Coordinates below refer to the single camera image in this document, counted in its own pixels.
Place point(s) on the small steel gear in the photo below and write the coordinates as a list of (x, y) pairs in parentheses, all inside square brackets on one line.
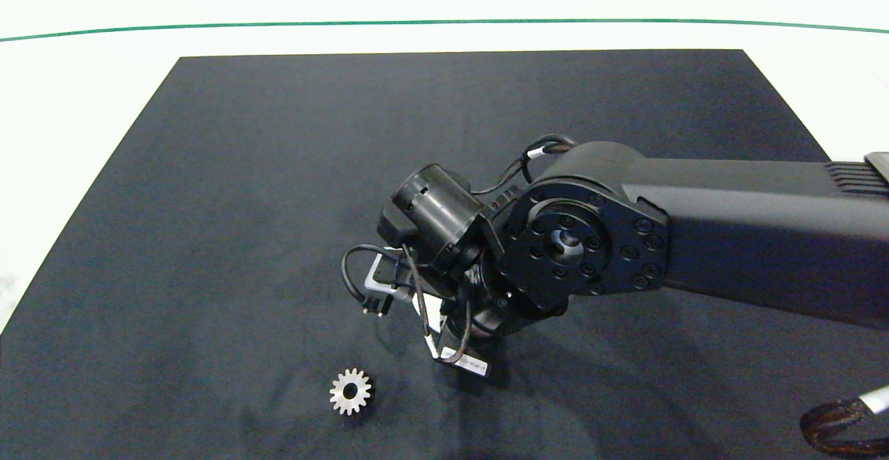
[(342, 392)]

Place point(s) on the dark mat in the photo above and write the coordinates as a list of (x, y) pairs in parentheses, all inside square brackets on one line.
[(208, 237)]

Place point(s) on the silver boxy wrist camera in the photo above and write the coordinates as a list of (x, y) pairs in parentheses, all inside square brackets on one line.
[(380, 281)]

